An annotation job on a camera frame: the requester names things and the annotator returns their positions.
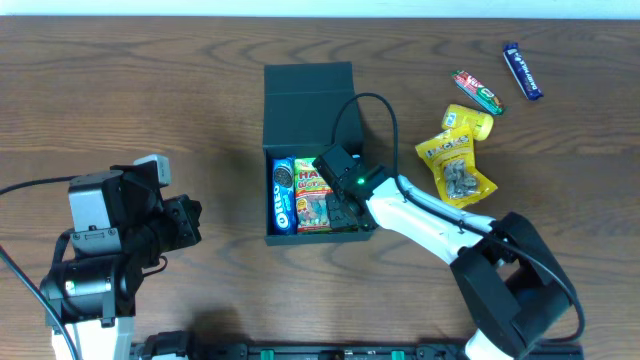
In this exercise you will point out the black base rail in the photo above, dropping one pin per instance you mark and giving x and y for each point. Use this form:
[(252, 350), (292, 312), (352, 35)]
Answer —
[(185, 345)]

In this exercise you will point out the dark blue chocolate bar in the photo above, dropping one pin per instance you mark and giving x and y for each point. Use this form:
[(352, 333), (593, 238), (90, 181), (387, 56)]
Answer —
[(521, 72)]

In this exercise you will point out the red green snack bar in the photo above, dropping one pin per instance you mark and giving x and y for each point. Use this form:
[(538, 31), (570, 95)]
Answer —
[(478, 92)]

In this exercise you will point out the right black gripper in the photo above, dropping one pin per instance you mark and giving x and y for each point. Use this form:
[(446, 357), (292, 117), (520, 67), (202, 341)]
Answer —
[(342, 201)]

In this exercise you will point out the blue Oreo cookie pack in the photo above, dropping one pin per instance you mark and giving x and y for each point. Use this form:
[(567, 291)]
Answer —
[(283, 195)]

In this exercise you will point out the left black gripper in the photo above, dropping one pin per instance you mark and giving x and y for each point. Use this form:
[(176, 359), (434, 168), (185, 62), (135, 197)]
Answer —
[(185, 220)]

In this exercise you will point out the black gift box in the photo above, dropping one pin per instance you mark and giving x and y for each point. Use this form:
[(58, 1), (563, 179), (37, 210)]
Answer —
[(301, 102)]

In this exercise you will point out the yellow Hacks candy bag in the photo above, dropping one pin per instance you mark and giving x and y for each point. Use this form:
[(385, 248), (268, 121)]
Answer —
[(451, 158)]

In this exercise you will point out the green Haribo gummy bag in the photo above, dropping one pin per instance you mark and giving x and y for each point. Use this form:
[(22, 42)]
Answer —
[(310, 198)]

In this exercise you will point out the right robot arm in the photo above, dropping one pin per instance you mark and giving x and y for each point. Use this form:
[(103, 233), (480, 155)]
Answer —
[(513, 286)]

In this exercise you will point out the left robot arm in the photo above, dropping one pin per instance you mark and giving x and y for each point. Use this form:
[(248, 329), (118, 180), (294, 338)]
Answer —
[(122, 230)]

